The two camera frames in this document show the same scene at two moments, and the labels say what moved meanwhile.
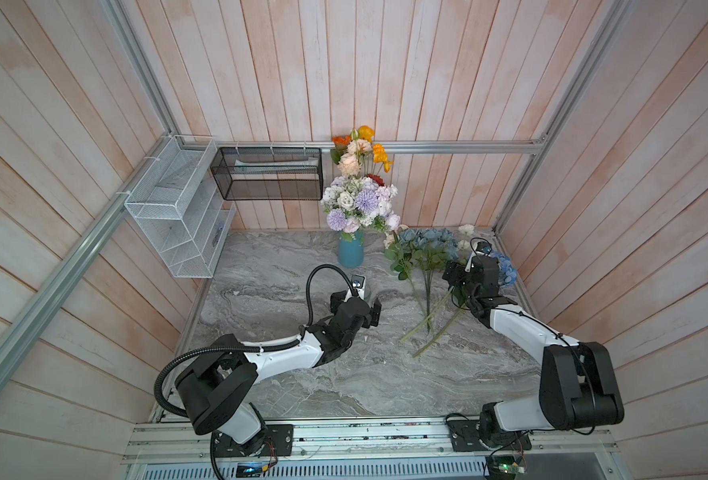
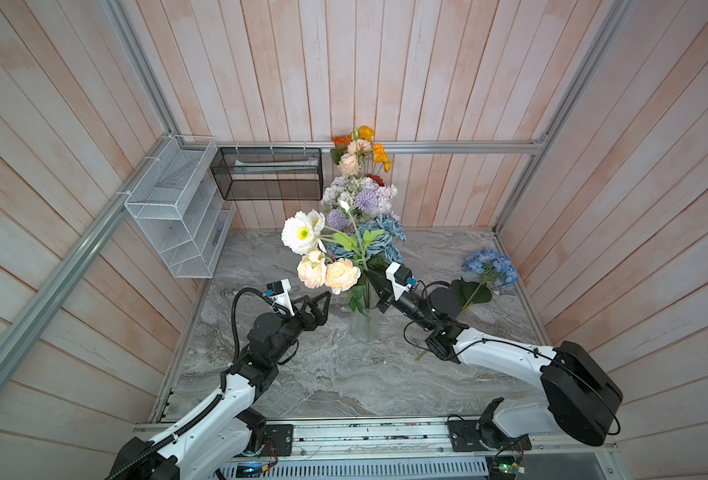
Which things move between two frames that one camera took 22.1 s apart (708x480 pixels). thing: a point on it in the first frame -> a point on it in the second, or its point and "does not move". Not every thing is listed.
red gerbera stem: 377,178 does not move
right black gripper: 459,276 -> 387,288
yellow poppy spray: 379,154 does not move
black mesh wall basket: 269,173 does not move
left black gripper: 364,310 -> 302,314
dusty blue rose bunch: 424,250 -> 383,234
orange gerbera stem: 341,143 does not move
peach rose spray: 349,163 does not move
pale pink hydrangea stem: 384,195 does not move
